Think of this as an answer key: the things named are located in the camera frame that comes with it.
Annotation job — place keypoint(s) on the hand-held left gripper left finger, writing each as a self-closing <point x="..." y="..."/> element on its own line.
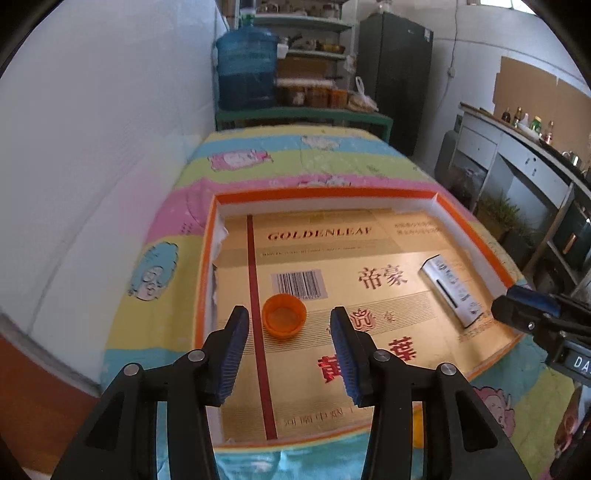
<point x="233" y="355"/>

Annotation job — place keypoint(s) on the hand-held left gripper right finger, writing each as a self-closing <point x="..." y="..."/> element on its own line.
<point x="344" y="360"/>

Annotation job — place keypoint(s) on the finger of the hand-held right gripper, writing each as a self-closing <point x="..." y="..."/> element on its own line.
<point x="512" y="309"/>
<point x="531" y="295"/>

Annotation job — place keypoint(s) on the orange bottle cap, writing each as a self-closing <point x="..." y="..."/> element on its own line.
<point x="284" y="316"/>

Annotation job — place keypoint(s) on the white rectangular box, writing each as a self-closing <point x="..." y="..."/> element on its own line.
<point x="450" y="288"/>

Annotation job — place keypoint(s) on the shallow orange-rimmed cardboard box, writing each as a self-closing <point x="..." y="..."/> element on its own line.
<point x="323" y="258"/>

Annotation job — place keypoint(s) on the dark green appliance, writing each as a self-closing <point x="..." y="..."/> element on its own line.
<point x="572" y="230"/>

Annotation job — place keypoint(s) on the grey counter cabinet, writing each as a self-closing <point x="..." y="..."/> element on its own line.
<point x="521" y="157"/>

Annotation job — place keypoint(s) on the metal kettle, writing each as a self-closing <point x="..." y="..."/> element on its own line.
<point x="572" y="158"/>

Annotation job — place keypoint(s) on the brown glass bottle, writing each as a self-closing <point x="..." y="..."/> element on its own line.
<point x="549" y="131"/>

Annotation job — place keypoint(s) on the green bottle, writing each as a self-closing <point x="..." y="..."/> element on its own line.
<point x="535" y="124"/>

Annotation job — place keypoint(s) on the dark sauce bottle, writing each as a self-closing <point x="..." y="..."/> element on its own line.
<point x="506" y="115"/>
<point x="518" y="115"/>

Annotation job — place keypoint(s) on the printed cartoon blanket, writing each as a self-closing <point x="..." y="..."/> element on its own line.
<point x="258" y="147"/>

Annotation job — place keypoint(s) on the green bench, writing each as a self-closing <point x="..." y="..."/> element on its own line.
<point x="300" y="117"/>

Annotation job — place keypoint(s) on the plastic bag of food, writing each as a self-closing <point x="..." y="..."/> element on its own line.
<point x="362" y="99"/>

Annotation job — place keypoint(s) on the dark refrigerator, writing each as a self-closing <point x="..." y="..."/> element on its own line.
<point x="397" y="69"/>

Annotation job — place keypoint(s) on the food jar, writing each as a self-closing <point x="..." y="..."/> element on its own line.
<point x="317" y="96"/>
<point x="290" y="96"/>
<point x="338" y="97"/>

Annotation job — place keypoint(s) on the blue water jug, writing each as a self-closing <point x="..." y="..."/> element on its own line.
<point x="244" y="69"/>

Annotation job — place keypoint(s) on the window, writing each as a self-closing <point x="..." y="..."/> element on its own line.
<point x="503" y="2"/>

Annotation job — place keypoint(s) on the brown cardboard box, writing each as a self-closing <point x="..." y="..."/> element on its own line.
<point x="302" y="68"/>

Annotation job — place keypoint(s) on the yellow pot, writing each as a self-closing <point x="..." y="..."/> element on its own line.
<point x="333" y="46"/>

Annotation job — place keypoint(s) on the glass jar with lid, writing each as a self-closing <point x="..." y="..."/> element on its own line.
<point x="385" y="5"/>

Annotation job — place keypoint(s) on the metal shelf rack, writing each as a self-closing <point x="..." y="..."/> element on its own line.
<point x="304" y="21"/>

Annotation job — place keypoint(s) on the row of glass jars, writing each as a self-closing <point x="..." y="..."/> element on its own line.
<point x="286" y="6"/>

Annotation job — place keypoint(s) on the cardboard wall sheet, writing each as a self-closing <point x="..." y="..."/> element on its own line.
<point x="531" y="92"/>

